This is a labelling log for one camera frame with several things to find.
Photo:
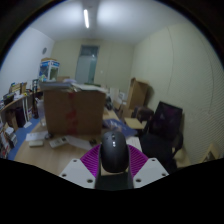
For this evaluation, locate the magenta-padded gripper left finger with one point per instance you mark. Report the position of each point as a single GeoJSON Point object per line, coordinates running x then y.
{"type": "Point", "coordinates": [75, 171]}

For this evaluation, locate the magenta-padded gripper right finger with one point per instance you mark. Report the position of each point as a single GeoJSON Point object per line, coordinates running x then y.
{"type": "Point", "coordinates": [150, 170]}

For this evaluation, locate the black computer mouse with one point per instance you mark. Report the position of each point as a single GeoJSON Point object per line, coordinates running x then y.
{"type": "Point", "coordinates": [114, 153]}

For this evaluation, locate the small dark object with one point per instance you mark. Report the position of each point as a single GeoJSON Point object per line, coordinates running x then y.
{"type": "Point", "coordinates": [93, 141]}

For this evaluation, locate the plain white remote control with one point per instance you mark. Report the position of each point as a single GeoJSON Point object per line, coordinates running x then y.
{"type": "Point", "coordinates": [36, 143]}

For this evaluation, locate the blue book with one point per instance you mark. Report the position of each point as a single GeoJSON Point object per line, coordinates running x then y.
{"type": "Point", "coordinates": [116, 126]}

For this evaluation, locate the large brown cardboard box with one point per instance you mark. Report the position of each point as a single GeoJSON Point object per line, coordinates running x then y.
{"type": "Point", "coordinates": [73, 111]}

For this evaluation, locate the light wooden chair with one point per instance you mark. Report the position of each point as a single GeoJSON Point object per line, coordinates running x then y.
{"type": "Point", "coordinates": [210, 154]}

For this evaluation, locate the clear plastic water bottle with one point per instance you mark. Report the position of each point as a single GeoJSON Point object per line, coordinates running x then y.
{"type": "Point", "coordinates": [40, 111]}

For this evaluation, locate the black bag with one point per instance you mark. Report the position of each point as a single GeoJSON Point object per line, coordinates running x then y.
{"type": "Point", "coordinates": [109, 103]}

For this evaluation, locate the tall narrow cardboard box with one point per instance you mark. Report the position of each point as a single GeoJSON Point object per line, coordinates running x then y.
{"type": "Point", "coordinates": [137, 93]}

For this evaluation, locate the cluttered shelf unit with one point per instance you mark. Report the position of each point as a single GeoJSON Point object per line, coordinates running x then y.
{"type": "Point", "coordinates": [15, 113]}

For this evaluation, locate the blue and white cabinet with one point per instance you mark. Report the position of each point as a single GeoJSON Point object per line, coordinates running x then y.
{"type": "Point", "coordinates": [49, 70]}

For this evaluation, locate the grey door with window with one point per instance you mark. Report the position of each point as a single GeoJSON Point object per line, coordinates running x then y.
{"type": "Point", "coordinates": [86, 65]}

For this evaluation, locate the ceiling tube light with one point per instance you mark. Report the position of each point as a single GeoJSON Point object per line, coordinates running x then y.
{"type": "Point", "coordinates": [86, 18]}

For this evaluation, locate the round wall clock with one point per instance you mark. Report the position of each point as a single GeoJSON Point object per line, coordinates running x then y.
{"type": "Point", "coordinates": [44, 50]}

